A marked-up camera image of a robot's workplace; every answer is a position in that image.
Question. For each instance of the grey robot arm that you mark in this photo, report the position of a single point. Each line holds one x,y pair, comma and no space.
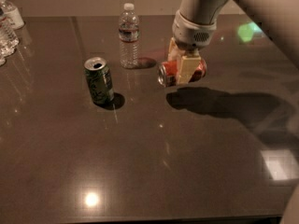
264,114

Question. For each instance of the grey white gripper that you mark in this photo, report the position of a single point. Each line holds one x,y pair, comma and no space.
191,32

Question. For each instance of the red coke can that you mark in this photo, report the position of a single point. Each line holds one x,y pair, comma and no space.
167,73

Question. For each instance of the clear plastic water bottle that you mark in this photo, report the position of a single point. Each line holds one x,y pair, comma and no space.
129,36

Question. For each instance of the green soda can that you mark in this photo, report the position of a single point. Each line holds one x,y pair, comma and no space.
99,80

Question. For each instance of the white labelled bottle far left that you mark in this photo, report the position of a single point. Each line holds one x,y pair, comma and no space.
12,13

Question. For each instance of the clear bottle bottom left edge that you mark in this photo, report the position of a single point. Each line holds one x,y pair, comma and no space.
2,60

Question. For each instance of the clear water bottle left edge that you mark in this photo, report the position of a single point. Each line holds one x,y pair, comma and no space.
8,39

